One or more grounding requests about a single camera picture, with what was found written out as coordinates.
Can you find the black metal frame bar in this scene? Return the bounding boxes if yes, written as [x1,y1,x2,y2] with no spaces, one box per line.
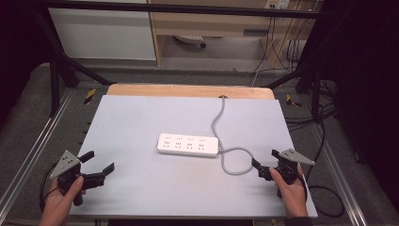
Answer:
[31,0,325,21]

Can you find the white wall socket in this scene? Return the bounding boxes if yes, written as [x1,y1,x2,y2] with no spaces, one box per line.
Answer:
[264,0,292,10]

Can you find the grey power strip cable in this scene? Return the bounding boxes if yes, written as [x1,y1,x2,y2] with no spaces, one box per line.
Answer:
[210,95,255,176]

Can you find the person's right hand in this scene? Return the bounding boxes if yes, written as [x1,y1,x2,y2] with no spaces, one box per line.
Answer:
[269,164,310,219]

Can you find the white cabinet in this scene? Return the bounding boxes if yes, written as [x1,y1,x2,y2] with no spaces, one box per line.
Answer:
[48,0,157,61]

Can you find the black metal stand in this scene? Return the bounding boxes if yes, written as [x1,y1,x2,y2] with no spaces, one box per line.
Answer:
[265,12,326,122]
[33,8,117,118]

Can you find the black hanging cables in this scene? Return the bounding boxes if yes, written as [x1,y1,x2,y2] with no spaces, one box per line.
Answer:
[252,8,311,76]

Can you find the aluminium floor rail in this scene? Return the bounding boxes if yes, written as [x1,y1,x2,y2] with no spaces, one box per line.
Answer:
[0,87,75,218]
[310,121,369,226]

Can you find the person's left hand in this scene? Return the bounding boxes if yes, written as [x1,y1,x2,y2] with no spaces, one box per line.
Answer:
[39,175,88,226]

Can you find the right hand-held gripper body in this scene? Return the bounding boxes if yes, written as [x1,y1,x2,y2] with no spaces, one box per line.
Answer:
[276,148,316,200]

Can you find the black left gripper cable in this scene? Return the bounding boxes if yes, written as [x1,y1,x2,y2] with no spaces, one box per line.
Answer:
[39,162,61,212]

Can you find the yellow black floor tape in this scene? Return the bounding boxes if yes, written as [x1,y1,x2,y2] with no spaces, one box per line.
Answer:
[83,88,97,106]
[285,93,303,108]

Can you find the light wooden table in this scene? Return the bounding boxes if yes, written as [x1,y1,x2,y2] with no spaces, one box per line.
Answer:
[105,83,276,101]

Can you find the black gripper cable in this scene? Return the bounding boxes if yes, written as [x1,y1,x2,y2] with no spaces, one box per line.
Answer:
[300,125,346,218]
[39,162,61,212]

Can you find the bundle of black floor cables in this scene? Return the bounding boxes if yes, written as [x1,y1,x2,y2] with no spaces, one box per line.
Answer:
[283,79,338,134]

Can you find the white power strip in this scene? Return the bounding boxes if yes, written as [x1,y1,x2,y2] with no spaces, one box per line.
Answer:
[156,132,220,158]

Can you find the white cable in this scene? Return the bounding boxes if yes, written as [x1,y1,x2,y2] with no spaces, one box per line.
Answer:
[249,37,277,89]

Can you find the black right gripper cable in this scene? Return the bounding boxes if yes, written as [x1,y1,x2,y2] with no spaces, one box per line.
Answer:
[300,125,346,218]

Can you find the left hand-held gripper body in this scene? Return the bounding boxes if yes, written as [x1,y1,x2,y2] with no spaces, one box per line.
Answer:
[49,150,97,207]

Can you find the light wooden desk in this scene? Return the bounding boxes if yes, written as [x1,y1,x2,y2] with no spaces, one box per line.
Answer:
[146,0,318,69]

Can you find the white device under desk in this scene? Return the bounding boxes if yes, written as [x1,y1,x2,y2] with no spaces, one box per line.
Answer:
[173,34,208,49]

